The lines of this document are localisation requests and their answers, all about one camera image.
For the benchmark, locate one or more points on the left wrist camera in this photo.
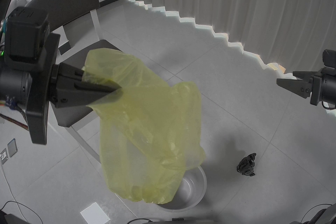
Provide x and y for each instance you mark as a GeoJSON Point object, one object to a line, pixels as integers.
{"type": "Point", "coordinates": [25, 36]}

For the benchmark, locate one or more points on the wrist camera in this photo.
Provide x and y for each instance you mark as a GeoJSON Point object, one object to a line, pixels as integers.
{"type": "Point", "coordinates": [330, 59]}
{"type": "Point", "coordinates": [25, 36]}

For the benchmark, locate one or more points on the crumpled black plastic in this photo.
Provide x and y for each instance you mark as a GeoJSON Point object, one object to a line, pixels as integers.
{"type": "Point", "coordinates": [246, 165]}

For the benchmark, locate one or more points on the yellow plastic bag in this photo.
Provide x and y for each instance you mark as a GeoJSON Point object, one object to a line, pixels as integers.
{"type": "Point", "coordinates": [149, 125]}

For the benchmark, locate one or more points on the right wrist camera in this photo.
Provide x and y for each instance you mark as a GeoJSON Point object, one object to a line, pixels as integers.
{"type": "Point", "coordinates": [330, 59]}

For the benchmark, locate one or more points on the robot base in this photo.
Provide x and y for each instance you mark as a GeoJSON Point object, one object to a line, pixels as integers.
{"type": "Point", "coordinates": [178, 220]}

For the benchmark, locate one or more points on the white trash bin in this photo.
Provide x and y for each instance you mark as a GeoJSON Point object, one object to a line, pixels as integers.
{"type": "Point", "coordinates": [193, 186]}

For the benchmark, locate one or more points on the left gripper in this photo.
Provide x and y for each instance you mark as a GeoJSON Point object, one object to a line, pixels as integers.
{"type": "Point", "coordinates": [39, 112]}

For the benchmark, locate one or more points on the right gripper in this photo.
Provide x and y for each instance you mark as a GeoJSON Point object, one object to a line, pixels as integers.
{"type": "Point", "coordinates": [326, 86]}

